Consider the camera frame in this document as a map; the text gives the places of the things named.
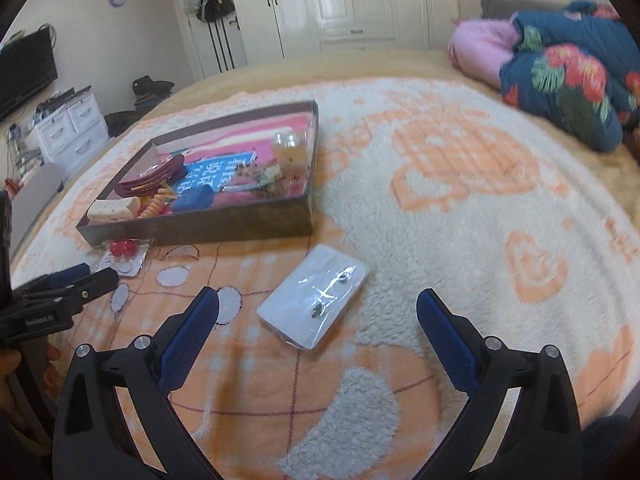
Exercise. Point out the clutter on drawer cabinet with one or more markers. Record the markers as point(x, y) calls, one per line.
point(60, 100)

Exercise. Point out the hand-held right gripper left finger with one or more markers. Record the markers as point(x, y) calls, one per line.
point(190, 340)

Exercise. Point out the clear flower hair clip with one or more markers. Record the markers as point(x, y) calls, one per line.
point(289, 147)

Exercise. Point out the blue cube hair ornament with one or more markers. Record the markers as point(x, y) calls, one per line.
point(192, 199)

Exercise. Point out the pink book with blue label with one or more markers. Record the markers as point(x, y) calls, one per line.
point(235, 170)

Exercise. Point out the tan bed sheet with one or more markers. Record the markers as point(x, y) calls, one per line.
point(350, 62)

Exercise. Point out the brown clothes heap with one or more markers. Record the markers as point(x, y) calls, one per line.
point(125, 122)

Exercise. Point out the blue floral quilt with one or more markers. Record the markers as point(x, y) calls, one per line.
point(570, 75)

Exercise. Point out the white earring card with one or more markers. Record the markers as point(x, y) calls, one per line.
point(310, 295)

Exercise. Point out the white wardrobe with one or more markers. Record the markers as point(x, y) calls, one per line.
point(350, 0)

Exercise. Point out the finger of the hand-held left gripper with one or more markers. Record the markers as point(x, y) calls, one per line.
point(67, 276)
point(95, 282)

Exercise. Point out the white door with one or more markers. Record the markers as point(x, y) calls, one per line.
point(200, 45)

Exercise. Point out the red ornament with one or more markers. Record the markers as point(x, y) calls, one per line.
point(121, 255)

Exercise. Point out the cream toothed hair clip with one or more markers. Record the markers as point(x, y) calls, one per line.
point(112, 209)

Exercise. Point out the white plastic drawer cabinet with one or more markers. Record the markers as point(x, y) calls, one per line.
point(70, 125)

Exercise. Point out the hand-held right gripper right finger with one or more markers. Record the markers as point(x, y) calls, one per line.
point(452, 345)

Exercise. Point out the dark folded clothes pile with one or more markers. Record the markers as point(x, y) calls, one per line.
point(152, 90)

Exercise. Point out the orange and white fleece blanket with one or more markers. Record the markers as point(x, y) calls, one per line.
point(450, 220)

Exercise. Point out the brown shallow cardboard box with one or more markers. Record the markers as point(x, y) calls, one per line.
point(210, 222)

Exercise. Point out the person's dark clothing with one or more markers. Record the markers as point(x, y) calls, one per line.
point(607, 447)

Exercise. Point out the hanging handbags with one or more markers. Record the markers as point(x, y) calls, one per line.
point(210, 0)

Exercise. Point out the maroon round purse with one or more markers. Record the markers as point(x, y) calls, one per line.
point(150, 177)

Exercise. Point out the grey headboard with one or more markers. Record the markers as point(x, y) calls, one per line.
point(505, 5)

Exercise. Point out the black television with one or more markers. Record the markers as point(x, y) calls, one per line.
point(25, 75)

